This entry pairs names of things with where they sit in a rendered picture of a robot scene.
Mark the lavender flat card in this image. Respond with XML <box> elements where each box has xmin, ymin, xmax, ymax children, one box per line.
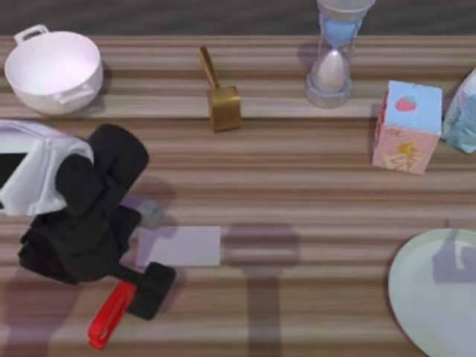
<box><xmin>136</xmin><ymin>225</ymin><xmax>222</xmax><ymax>268</ymax></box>

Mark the white bowl with handles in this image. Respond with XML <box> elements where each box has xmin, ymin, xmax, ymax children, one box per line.
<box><xmin>4</xmin><ymin>24</ymin><xmax>105</xmax><ymax>115</ymax></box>

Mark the pink blue picture cube block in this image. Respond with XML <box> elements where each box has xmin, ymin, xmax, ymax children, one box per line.
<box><xmin>371</xmin><ymin>79</ymin><xmax>444</xmax><ymax>176</ymax></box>

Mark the pale green plate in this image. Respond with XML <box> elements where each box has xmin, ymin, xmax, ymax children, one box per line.
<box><xmin>387</xmin><ymin>228</ymin><xmax>476</xmax><ymax>357</ymax></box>

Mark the blue sand hourglass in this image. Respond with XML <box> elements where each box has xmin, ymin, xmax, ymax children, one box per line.
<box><xmin>305</xmin><ymin>0</ymin><xmax>377</xmax><ymax>109</ymax></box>

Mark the gold hammer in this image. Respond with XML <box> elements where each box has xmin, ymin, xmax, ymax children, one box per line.
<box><xmin>197</xmin><ymin>45</ymin><xmax>243</xmax><ymax>134</ymax></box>

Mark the light blue bag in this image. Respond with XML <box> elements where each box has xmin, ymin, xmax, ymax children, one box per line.
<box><xmin>441</xmin><ymin>68</ymin><xmax>476</xmax><ymax>155</ymax></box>

